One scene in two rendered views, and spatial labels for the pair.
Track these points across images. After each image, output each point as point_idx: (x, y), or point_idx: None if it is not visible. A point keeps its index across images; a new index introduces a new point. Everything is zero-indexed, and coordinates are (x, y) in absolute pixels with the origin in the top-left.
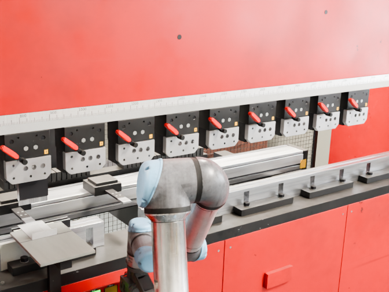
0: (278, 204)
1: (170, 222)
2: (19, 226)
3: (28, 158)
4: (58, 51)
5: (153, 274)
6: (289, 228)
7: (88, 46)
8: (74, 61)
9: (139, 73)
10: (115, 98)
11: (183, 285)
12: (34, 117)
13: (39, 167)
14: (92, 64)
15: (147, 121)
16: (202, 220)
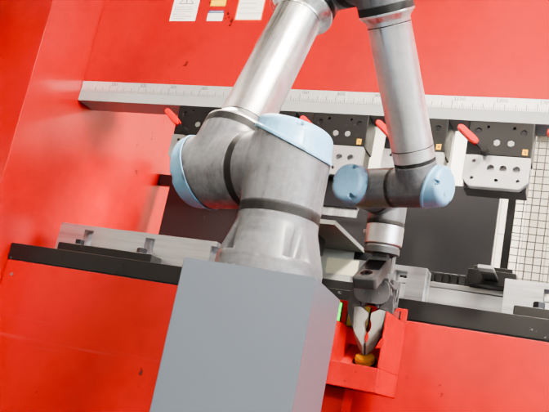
0: None
1: (281, 2)
2: None
3: (335, 145)
4: None
5: (469, 358)
6: None
7: (440, 22)
8: (419, 38)
9: (515, 60)
10: (470, 90)
11: (259, 71)
12: (354, 98)
13: (345, 158)
14: (443, 43)
15: (521, 129)
16: (378, 59)
